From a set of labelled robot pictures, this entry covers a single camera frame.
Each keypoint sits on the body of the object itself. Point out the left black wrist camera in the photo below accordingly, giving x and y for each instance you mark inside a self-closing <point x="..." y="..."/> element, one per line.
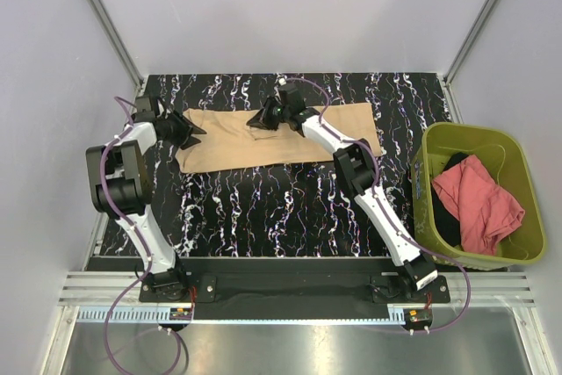
<point x="147" y="107"/>

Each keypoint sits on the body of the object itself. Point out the aluminium corner post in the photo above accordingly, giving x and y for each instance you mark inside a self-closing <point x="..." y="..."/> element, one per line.
<point x="118" y="45"/>
<point x="486" y="11"/>

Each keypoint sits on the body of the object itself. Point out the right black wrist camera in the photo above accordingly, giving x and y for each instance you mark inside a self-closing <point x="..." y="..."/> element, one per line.
<point x="290" y="98"/>

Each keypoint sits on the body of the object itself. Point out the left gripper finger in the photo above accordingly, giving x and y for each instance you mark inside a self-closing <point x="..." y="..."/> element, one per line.
<point x="190" y="142"/>
<point x="196" y="129"/>

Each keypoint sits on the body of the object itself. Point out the black t shirt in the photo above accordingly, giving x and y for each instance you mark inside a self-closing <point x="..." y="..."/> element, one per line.
<point x="445" y="189"/>

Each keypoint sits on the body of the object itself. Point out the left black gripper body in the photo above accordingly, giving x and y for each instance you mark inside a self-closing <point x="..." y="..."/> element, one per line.
<point x="176" y="129"/>

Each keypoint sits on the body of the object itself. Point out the olive green plastic bin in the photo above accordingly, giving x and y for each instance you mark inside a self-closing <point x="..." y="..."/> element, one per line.
<point x="506" y="163"/>

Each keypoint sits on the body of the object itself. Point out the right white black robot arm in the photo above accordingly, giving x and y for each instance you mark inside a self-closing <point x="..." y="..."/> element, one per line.
<point x="357" y="175"/>

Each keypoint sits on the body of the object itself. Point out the left aluminium corner post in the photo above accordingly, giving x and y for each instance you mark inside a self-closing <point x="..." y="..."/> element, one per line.
<point x="118" y="45"/>

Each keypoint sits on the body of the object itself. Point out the right small controller board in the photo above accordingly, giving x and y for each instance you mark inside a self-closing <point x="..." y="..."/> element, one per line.
<point x="419" y="315"/>

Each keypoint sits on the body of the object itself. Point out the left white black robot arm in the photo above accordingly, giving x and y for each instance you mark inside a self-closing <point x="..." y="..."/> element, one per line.
<point x="121" y="189"/>

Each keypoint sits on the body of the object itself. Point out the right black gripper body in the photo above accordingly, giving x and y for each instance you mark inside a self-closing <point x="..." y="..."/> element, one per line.
<point x="274" y="114"/>

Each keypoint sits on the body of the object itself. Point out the pink t shirt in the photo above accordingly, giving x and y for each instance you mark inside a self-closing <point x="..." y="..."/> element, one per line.
<point x="487" y="212"/>

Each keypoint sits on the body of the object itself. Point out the small controller board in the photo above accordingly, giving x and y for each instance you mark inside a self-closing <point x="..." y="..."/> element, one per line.
<point x="181" y="313"/>
<point x="419" y="315"/>

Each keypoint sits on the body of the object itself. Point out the aluminium frame rail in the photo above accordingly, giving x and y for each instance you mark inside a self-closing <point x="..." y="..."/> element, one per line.
<point x="100" y="296"/>

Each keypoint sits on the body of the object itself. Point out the beige t shirt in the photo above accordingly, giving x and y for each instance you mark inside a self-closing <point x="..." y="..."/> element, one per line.
<point x="228" y="143"/>

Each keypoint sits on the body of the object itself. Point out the right aluminium corner post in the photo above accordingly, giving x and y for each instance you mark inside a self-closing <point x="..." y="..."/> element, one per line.
<point x="486" y="11"/>

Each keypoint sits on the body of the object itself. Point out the left small controller board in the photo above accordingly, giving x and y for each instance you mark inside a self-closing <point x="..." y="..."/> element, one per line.
<point x="181" y="313"/>

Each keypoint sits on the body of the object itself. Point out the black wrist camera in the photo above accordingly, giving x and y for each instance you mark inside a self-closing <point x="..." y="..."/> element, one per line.
<point x="290" y="98"/>
<point x="147" y="107"/>

